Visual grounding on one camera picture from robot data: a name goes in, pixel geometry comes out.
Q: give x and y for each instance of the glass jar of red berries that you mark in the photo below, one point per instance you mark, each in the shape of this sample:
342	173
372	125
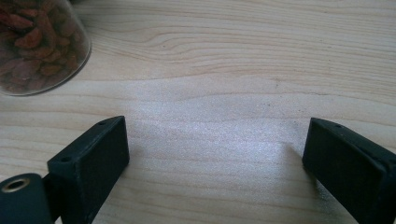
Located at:
34	46

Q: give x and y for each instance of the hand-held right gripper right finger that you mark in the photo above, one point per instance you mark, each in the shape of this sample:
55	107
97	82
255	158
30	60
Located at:
351	168

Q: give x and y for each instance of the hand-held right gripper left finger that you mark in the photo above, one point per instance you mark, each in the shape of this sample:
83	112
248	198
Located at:
93	161

